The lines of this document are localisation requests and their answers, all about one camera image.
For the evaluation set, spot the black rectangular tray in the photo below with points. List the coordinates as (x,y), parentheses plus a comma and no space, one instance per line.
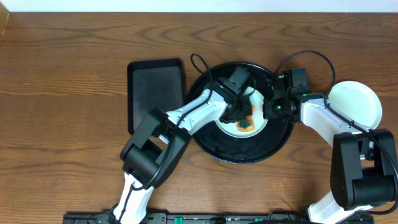
(153,84)

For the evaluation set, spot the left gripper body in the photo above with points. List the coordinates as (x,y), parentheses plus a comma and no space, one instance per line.
(237,113)

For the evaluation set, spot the black round tray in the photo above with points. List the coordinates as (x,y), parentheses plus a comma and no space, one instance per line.
(251,149)

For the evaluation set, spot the light green front plate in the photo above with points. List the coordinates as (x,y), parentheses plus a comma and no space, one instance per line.
(258,123)

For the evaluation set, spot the orange green sponge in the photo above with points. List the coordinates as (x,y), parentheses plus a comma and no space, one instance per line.
(245,120)

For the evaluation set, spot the light green plate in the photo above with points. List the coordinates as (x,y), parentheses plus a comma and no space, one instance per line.
(258,123)
(357,101)

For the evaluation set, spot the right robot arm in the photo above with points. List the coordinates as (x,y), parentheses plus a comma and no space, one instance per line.
(364,160)

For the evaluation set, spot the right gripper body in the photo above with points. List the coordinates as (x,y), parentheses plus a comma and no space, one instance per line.
(275,109)

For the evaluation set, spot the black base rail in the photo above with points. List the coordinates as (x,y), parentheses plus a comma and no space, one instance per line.
(276,216)

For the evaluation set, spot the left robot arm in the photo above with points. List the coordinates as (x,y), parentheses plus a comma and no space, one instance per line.
(156,146)

